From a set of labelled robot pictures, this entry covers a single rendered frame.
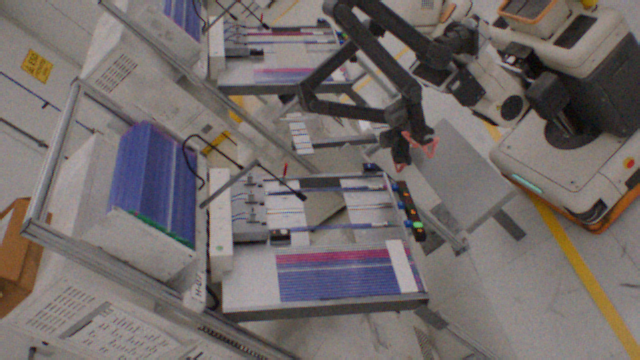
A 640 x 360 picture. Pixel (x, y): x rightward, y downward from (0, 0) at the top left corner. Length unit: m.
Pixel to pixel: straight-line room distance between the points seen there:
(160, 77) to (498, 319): 1.99
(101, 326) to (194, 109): 1.49
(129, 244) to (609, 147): 1.89
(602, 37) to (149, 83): 2.06
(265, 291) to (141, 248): 0.45
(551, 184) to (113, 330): 1.82
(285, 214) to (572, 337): 1.26
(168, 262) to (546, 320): 1.60
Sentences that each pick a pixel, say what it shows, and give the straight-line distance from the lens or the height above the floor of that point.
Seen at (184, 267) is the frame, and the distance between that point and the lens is 2.00.
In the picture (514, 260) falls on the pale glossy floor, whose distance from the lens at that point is 2.94.
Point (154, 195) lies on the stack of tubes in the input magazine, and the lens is 2.04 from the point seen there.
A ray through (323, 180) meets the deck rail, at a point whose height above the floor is 0.90.
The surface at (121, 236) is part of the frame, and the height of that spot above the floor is 1.62.
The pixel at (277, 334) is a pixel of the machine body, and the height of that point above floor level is 0.62.
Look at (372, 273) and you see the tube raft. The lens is 2.16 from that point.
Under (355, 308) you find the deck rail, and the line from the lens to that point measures 2.09.
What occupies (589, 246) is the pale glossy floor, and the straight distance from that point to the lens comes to 2.83.
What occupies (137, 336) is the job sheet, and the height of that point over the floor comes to 1.36.
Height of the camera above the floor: 2.33
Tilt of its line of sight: 34 degrees down
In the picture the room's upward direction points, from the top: 52 degrees counter-clockwise
